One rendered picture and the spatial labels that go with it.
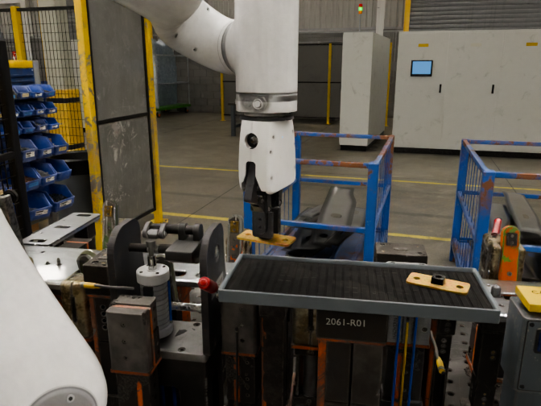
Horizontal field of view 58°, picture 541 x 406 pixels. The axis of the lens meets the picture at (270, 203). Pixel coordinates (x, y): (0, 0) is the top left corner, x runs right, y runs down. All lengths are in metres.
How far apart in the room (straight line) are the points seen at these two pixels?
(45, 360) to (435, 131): 8.47
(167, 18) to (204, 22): 0.14
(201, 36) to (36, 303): 0.40
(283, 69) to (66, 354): 0.41
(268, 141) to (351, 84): 8.14
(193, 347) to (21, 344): 0.49
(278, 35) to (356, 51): 8.12
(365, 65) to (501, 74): 2.14
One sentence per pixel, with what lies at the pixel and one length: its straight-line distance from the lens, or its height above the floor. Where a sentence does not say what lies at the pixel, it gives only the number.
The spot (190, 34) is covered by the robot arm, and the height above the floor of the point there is 1.50.
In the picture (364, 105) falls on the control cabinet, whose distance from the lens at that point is 8.75.
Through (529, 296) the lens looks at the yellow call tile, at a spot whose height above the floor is 1.16.
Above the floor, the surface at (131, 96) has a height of 1.22.
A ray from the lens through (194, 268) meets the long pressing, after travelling 1.18.
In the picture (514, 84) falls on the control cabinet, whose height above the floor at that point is 1.18.
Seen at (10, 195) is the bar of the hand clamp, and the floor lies 1.21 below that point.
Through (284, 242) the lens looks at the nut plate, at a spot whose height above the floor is 1.22.
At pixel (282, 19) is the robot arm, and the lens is 0.65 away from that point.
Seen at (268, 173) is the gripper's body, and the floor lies 1.33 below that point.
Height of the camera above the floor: 1.46
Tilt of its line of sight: 16 degrees down
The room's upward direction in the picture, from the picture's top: straight up
